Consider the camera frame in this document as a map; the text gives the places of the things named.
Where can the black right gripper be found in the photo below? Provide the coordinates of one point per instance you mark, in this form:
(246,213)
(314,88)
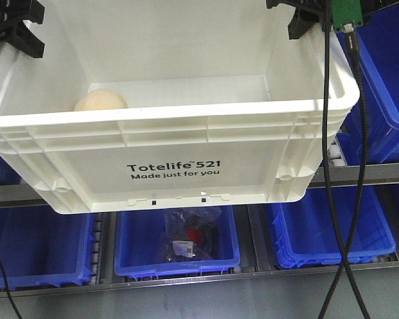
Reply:
(307,13)

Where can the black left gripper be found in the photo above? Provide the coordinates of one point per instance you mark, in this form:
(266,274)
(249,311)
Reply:
(14,31)

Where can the cream plush ball toy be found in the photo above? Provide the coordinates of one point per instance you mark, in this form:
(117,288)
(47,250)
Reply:
(101,99)

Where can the white plastic tote box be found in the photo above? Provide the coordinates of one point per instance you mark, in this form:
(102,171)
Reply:
(223,108)

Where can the right green circuit board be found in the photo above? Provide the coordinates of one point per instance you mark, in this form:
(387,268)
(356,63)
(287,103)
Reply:
(346,12)

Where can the upper right blue bin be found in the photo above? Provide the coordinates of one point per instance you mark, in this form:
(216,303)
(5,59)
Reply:
(379,58)

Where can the right white roller track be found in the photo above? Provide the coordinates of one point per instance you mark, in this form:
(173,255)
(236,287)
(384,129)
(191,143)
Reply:
(336,155)

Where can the lower roller track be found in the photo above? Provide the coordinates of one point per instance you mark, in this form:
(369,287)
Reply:
(99,228)

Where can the lower left blue bin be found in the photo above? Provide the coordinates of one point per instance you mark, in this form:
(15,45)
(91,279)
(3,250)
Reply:
(39,247)

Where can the lower right blue bin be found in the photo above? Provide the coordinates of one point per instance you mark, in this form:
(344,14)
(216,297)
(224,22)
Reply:
(302,232)

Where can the plastic bag of parts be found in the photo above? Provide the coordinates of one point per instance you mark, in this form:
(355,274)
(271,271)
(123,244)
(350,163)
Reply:
(190,234)

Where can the lower middle blue bin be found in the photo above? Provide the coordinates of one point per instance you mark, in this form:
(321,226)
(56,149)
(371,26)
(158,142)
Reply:
(138,238)

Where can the lower steel shelf rail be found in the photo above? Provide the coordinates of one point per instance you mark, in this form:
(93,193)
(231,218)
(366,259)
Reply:
(171,281)

